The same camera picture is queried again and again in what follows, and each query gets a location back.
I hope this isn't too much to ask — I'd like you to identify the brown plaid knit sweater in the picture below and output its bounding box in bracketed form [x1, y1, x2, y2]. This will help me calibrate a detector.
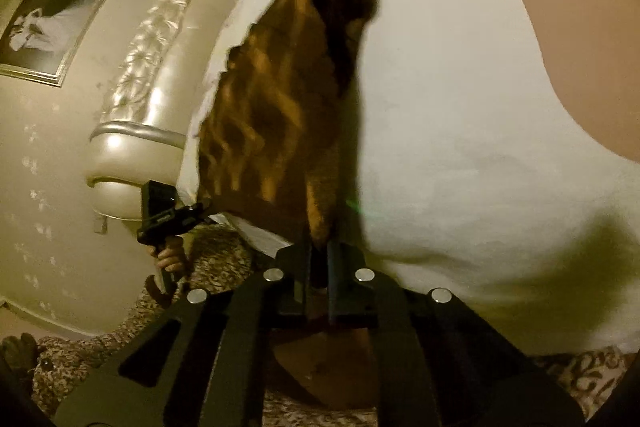
[195, 0, 384, 323]

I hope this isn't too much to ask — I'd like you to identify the floral patterned clothing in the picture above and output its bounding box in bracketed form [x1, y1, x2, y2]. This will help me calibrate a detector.
[32, 225, 632, 426]

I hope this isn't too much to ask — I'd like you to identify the person left hand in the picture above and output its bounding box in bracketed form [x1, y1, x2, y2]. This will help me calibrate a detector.
[148, 236, 192, 277]

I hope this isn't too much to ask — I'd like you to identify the cream tufted leather headboard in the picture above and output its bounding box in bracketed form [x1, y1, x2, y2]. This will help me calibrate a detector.
[87, 0, 235, 221]

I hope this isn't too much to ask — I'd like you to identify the patterned white bed sheet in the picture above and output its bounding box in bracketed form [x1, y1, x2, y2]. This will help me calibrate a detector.
[177, 0, 640, 356]

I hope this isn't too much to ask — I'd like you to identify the framed wedding photo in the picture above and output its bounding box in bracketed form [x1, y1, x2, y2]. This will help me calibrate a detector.
[1, 0, 106, 88]

